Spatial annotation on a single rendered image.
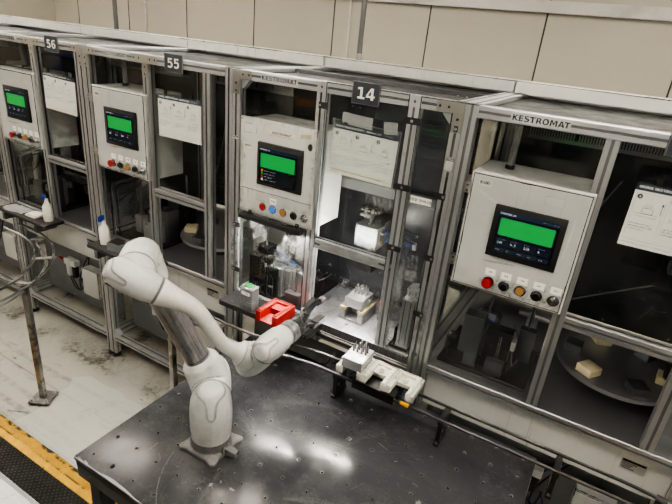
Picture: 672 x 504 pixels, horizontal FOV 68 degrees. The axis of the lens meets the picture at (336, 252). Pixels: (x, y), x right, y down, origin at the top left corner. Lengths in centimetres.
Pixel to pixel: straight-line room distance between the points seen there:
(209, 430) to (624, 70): 464
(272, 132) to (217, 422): 124
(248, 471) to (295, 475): 18
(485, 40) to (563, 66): 79
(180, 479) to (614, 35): 487
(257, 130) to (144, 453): 143
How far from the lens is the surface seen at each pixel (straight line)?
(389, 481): 210
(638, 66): 544
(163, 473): 211
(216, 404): 199
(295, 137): 226
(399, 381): 226
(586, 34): 547
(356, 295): 252
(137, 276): 176
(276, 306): 252
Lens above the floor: 221
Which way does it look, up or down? 23 degrees down
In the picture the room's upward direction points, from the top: 6 degrees clockwise
